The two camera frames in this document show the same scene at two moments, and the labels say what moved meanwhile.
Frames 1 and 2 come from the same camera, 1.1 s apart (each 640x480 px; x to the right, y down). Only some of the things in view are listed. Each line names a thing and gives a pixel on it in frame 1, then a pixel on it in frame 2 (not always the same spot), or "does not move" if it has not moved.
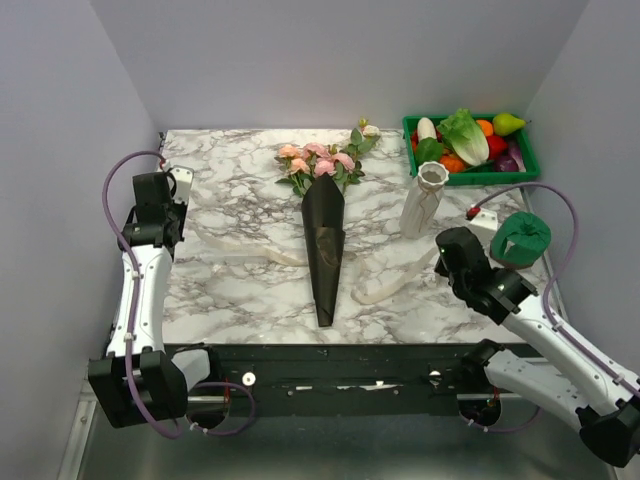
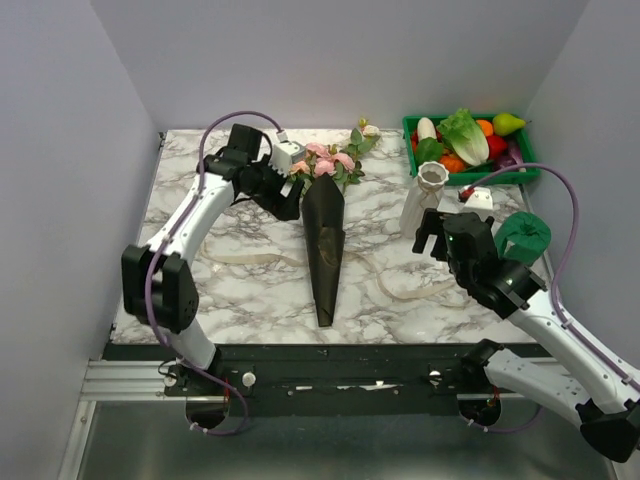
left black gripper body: (178, 212) → (263, 180)
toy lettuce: (466, 138) does not move
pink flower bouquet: (308, 161) does not move
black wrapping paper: (324, 213) does not move
